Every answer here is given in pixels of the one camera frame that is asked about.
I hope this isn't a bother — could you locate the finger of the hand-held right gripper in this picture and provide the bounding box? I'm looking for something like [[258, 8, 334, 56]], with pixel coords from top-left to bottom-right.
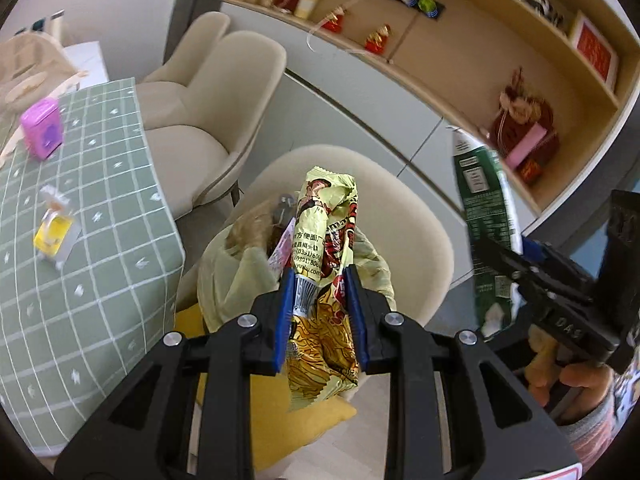
[[476, 236, 554, 294], [521, 239, 592, 285]]

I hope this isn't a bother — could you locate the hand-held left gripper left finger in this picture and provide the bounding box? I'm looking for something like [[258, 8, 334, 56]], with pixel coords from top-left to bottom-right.
[[55, 266, 297, 480]]

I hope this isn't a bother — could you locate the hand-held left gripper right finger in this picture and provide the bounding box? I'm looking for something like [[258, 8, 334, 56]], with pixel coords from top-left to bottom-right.
[[344, 264, 581, 480]]

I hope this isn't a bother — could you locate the gold red noodle packet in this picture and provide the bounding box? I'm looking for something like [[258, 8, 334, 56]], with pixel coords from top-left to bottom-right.
[[286, 165, 362, 413]]

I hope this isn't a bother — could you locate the yellow trash bag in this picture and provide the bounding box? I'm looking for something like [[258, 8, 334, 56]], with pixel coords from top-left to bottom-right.
[[197, 200, 398, 333]]

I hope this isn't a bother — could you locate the green white packet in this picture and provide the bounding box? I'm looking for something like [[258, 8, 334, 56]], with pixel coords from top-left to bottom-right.
[[450, 127, 526, 336]]

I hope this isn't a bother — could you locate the person's right forearm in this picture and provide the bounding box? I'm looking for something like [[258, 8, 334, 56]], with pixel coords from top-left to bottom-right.
[[565, 355, 640, 466]]

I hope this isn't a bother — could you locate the person's right hand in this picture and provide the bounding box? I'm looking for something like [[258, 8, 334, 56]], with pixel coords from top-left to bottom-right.
[[524, 326, 617, 422]]

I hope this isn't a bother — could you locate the colourful pink packet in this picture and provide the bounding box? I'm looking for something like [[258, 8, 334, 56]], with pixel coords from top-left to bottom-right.
[[267, 217, 296, 281]]

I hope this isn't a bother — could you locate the brown paper bag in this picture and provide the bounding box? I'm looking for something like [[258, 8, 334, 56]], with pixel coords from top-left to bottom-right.
[[227, 200, 281, 251]]

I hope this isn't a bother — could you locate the yellow cushion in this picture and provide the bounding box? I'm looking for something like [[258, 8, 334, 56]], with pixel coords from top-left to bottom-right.
[[172, 305, 358, 473]]

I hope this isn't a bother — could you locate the beige chair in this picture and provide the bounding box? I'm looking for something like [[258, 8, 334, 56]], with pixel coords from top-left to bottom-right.
[[142, 11, 231, 86], [135, 30, 288, 221], [175, 144, 456, 401]]

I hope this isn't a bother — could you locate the large flower gift bag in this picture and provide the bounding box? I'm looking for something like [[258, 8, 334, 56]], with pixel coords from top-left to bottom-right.
[[487, 67, 561, 171]]

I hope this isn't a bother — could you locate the green checked tablecloth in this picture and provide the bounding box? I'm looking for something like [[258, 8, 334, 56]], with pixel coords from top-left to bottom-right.
[[0, 77, 187, 456]]

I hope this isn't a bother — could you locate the wooden shelf cabinet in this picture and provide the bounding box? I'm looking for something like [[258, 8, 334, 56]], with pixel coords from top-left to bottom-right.
[[220, 0, 640, 221]]

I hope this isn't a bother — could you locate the white yellow plastic holder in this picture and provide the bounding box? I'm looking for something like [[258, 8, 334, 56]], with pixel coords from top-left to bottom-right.
[[32, 185, 83, 271]]

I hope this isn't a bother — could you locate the red gold figurine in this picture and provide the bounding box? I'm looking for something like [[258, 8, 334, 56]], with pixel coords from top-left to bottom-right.
[[320, 6, 348, 33], [364, 24, 393, 53]]

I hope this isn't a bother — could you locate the pink purple box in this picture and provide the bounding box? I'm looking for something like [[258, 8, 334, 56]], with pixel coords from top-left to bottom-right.
[[20, 99, 63, 161]]

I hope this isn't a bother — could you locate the red picture frame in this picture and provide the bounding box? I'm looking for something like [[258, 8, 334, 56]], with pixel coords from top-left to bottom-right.
[[567, 10, 621, 91]]

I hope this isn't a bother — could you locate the white cable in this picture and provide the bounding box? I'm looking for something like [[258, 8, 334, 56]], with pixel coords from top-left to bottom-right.
[[306, 0, 401, 56]]

